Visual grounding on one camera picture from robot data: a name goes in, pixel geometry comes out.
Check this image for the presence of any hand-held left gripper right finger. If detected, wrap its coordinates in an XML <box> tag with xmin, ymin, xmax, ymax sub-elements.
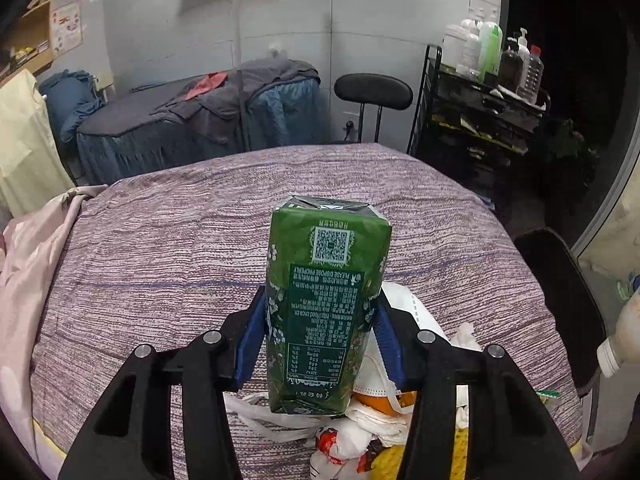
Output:
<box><xmin>375</xmin><ymin>292</ymin><xmax>583</xmax><ymax>480</ymax></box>

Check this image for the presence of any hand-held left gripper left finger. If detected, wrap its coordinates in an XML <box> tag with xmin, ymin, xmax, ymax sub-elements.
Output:
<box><xmin>57</xmin><ymin>285</ymin><xmax>268</xmax><ymax>480</ymax></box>

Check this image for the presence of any white plastic bag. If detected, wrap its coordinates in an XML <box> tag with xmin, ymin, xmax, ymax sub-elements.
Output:
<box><xmin>222</xmin><ymin>391</ymin><xmax>416</xmax><ymax>480</ymax></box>

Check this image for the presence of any green drink carton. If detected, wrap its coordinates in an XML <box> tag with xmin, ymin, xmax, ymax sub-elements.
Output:
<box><xmin>266</xmin><ymin>195</ymin><xmax>392</xmax><ymax>416</ymax></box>

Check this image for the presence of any orange peel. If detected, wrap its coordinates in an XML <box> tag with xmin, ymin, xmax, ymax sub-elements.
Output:
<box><xmin>355</xmin><ymin>391</ymin><xmax>417</xmax><ymax>415</ymax></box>

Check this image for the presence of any crumpled white tissue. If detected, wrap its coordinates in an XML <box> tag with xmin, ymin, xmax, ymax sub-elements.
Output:
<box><xmin>450</xmin><ymin>322</ymin><xmax>483</xmax><ymax>351</ymax></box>

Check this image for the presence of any red and white snack wrapper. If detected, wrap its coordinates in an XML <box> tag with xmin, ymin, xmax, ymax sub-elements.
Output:
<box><xmin>310</xmin><ymin>425</ymin><xmax>381</xmax><ymax>480</ymax></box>

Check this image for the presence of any yellow wrapper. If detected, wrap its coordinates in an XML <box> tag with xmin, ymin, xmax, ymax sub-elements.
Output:
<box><xmin>372</xmin><ymin>442</ymin><xmax>471</xmax><ymax>480</ymax></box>

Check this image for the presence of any black chair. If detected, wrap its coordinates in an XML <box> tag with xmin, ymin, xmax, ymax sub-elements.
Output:
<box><xmin>512</xmin><ymin>230</ymin><xmax>608</xmax><ymax>396</ymax></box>

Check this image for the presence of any massage bed with blue skirt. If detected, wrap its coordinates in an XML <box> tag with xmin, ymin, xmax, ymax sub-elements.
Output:
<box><xmin>75</xmin><ymin>57</ymin><xmax>323</xmax><ymax>186</ymax></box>

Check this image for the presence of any pale yellow sheet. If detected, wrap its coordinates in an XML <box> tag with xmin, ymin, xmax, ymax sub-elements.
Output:
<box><xmin>31</xmin><ymin>417</ymin><xmax>68</xmax><ymax>468</ymax></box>

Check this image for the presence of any pink blanket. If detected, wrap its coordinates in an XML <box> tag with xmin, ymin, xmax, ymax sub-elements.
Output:
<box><xmin>0</xmin><ymin>185</ymin><xmax>108</xmax><ymax>480</ymax></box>

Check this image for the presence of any large white bottle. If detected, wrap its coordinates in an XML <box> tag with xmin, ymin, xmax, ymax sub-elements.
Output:
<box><xmin>596</xmin><ymin>285</ymin><xmax>640</xmax><ymax>378</ymax></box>

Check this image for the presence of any grey blanket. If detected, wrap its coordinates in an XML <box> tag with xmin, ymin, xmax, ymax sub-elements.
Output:
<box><xmin>77</xmin><ymin>57</ymin><xmax>321</xmax><ymax>153</ymax></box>

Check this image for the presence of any black rack cart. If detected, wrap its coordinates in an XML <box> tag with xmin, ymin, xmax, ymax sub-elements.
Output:
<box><xmin>407</xmin><ymin>44</ymin><xmax>551</xmax><ymax>211</ymax></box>

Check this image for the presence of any black round stool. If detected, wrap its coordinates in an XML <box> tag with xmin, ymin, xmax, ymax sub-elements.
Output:
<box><xmin>332</xmin><ymin>73</ymin><xmax>414</xmax><ymax>146</ymax></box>

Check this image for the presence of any red cloth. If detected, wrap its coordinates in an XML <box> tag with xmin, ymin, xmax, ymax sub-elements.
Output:
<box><xmin>184</xmin><ymin>72</ymin><xmax>228</xmax><ymax>102</ymax></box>

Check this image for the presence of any pale yellow hanging cloth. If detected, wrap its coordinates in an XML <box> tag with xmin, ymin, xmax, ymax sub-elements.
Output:
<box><xmin>0</xmin><ymin>67</ymin><xmax>76</xmax><ymax>218</ymax></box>

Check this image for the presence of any blue cloth pile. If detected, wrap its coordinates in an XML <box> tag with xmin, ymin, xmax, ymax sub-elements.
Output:
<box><xmin>39</xmin><ymin>70</ymin><xmax>106</xmax><ymax>143</ymax></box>

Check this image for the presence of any white floor lamp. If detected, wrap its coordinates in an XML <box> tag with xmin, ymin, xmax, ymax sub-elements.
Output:
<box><xmin>232</xmin><ymin>0</ymin><xmax>324</xmax><ymax>153</ymax></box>

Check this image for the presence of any white jar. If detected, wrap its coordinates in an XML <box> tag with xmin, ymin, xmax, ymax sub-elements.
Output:
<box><xmin>442</xmin><ymin>24</ymin><xmax>471</xmax><ymax>68</ymax></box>

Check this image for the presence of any dark pump bottle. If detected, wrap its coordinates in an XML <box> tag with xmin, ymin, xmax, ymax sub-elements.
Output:
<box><xmin>499</xmin><ymin>37</ymin><xmax>521</xmax><ymax>91</ymax></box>

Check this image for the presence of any clear bottle with red cap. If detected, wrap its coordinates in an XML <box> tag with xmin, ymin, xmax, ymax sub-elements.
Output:
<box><xmin>520</xmin><ymin>45</ymin><xmax>545</xmax><ymax>101</ymax></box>

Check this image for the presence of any green bottle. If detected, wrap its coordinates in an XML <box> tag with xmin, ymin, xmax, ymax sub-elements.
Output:
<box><xmin>477</xmin><ymin>10</ymin><xmax>503</xmax><ymax>83</ymax></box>

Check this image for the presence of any white pump bottle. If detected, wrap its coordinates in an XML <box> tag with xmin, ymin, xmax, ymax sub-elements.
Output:
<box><xmin>515</xmin><ymin>27</ymin><xmax>532</xmax><ymax>68</ymax></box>

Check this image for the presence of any wooden shelf unit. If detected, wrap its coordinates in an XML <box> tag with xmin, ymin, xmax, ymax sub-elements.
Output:
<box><xmin>0</xmin><ymin>0</ymin><xmax>56</xmax><ymax>86</ymax></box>

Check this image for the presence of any wall poster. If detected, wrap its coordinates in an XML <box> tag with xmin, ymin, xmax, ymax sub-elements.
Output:
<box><xmin>50</xmin><ymin>0</ymin><xmax>82</xmax><ymax>58</ymax></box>

